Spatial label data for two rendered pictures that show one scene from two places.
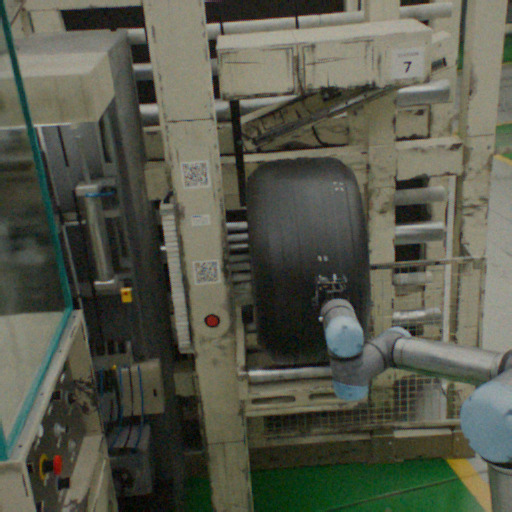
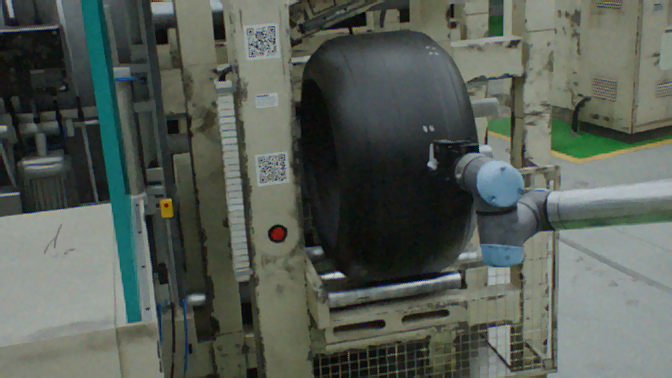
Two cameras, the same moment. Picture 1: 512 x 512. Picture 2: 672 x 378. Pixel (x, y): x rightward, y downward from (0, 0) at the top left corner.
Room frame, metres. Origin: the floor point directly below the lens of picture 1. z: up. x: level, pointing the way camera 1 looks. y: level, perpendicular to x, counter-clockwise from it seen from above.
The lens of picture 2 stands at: (-0.06, 0.44, 1.80)
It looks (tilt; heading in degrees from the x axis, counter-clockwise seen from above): 18 degrees down; 348
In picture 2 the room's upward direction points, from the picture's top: 3 degrees counter-clockwise
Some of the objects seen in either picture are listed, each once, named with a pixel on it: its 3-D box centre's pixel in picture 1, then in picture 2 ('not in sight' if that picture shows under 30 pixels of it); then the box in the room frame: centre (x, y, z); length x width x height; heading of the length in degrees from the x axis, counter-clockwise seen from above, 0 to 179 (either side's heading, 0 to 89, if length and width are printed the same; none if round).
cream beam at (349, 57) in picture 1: (320, 60); not in sight; (2.25, -0.22, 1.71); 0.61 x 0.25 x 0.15; 90
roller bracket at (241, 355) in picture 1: (242, 350); (306, 277); (1.95, 0.08, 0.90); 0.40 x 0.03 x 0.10; 0
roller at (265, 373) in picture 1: (304, 370); (393, 288); (1.81, -0.10, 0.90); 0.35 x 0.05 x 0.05; 90
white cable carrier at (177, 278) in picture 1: (178, 278); (234, 181); (1.90, 0.24, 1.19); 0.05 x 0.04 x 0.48; 0
